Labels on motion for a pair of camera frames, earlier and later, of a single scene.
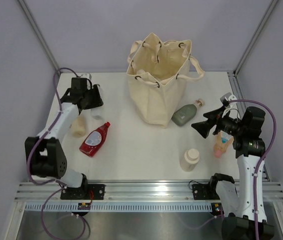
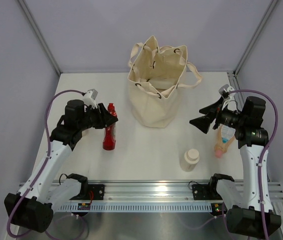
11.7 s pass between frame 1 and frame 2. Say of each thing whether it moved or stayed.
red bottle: moved
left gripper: moved
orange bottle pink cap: stayed
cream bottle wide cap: stayed
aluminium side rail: stayed
